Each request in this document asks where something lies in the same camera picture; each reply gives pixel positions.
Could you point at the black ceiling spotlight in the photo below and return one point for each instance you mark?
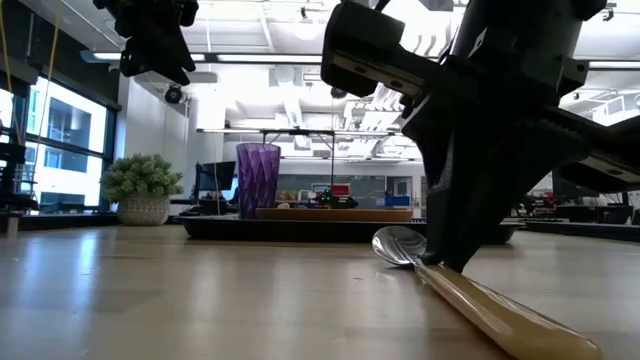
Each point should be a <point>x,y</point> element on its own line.
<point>338,93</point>
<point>173,94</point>

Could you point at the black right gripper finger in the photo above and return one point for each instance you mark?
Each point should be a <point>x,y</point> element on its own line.
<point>490,190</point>
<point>437,210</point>

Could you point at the long LED light bar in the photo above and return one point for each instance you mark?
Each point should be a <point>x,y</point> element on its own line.
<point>265,58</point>

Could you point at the black metal rig frame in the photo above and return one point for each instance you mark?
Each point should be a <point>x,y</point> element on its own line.
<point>297,132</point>

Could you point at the purple faceted plastic cup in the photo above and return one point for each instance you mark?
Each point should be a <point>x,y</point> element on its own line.
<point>258,180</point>

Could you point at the black equipment stand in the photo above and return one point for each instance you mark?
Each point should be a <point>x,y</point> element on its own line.
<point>12,175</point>

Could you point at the black plastic tray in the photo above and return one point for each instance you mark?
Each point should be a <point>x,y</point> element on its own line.
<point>300,231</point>

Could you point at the orange plate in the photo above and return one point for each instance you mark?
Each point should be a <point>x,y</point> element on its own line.
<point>335,215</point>

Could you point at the green potted plant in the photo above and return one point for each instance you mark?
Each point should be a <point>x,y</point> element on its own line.
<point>142,180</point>

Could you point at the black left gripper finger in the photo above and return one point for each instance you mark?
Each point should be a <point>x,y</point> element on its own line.
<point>177,55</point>
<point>140,57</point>

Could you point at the large window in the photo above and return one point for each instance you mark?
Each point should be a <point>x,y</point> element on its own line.
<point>70,140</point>

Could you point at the black computer monitor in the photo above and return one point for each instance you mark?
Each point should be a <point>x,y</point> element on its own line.
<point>216,175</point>

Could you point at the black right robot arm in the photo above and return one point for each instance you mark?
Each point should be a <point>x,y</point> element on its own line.
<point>525,25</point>

